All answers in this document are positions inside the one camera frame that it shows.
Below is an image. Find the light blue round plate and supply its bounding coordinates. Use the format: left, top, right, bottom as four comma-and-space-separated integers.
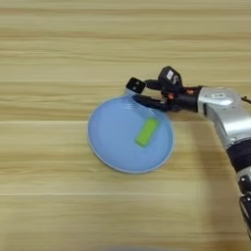
86, 95, 175, 175

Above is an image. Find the green rectangular block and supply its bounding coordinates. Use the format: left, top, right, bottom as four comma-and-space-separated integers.
134, 117, 161, 148

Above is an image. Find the small black box white label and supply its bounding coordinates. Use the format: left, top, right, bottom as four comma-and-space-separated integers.
157, 66, 184, 94

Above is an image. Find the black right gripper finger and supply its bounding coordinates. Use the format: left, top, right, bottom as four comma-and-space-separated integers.
143, 78, 163, 91
131, 94, 165, 112

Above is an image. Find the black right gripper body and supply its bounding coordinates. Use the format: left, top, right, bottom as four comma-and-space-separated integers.
160, 85, 204, 114

